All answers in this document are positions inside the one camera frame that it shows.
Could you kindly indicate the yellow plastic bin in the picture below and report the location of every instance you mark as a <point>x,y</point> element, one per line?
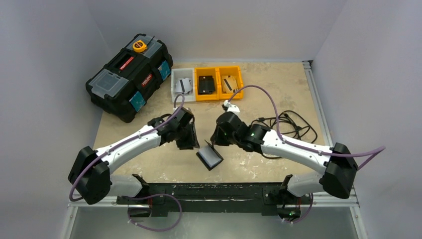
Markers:
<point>229,70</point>
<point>203,71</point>

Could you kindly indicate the right yellow plastic bin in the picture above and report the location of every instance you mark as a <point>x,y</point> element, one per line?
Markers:
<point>229,70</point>

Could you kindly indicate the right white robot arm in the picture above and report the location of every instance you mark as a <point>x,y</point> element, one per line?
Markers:
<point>333,174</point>

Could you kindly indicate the black leather card holder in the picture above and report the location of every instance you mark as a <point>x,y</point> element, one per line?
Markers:
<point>209,156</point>

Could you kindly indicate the white plastic bin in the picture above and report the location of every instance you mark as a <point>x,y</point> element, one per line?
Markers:
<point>183,73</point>

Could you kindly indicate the gold credit cards stack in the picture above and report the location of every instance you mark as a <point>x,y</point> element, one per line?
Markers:
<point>229,84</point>

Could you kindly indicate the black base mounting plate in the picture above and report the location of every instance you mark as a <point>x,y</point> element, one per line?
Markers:
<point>268,199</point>

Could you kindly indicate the middle yellow plastic bin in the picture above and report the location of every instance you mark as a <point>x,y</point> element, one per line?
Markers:
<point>203,71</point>

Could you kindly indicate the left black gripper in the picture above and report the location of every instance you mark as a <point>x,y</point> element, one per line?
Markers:
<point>191,143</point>

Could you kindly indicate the silver credit cards stack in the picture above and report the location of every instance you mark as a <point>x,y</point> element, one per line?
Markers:
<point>183,86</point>

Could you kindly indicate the black plastic toolbox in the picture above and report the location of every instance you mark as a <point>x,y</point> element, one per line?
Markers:
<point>123,86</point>

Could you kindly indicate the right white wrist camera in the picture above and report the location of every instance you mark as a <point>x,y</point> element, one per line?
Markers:
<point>229,107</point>

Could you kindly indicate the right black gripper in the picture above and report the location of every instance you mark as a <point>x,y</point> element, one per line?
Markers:
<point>215,138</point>

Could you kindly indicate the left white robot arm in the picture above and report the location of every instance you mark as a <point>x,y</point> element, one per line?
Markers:
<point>91,175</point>

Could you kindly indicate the yellow tape measure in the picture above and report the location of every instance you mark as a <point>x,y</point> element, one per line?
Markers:
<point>139,46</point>

